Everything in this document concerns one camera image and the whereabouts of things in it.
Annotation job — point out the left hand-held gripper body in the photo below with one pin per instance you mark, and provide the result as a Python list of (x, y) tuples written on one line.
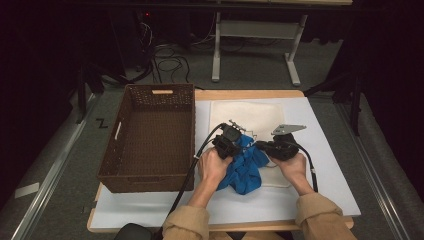
[(226, 143)]

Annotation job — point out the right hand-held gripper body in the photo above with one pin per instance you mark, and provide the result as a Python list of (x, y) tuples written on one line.
[(285, 148)]

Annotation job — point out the cream mesh laundry bag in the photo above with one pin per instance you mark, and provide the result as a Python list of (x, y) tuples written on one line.
[(256, 116)]

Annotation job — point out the blue garment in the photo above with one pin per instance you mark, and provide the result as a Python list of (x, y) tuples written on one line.
[(245, 170)]

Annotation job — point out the brown woven basket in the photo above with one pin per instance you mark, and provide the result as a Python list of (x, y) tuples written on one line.
[(150, 140)]

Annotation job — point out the person's right hand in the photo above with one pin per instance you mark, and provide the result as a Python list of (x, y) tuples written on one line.
[(293, 170)]

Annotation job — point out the person's left hand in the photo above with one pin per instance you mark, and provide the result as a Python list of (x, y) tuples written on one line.
[(213, 170)]

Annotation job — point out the white table mat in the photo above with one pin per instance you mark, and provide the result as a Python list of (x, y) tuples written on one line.
[(320, 166)]

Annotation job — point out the black metal stand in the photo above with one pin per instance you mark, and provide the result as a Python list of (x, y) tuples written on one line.
[(90, 80), (353, 93)]

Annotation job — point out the black floor tape mark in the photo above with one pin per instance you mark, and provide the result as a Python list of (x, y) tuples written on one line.
[(102, 123)]

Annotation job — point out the black chair armrest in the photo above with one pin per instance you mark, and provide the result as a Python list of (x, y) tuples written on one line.
[(133, 232)]

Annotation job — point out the white floor tape strip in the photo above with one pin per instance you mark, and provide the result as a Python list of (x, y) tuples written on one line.
[(26, 190)]

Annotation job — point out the metal floor rail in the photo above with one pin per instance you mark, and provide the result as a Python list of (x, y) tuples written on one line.
[(376, 173), (50, 176)]

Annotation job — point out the white metal desk frame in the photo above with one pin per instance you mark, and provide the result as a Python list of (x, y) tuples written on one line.
[(256, 30)]

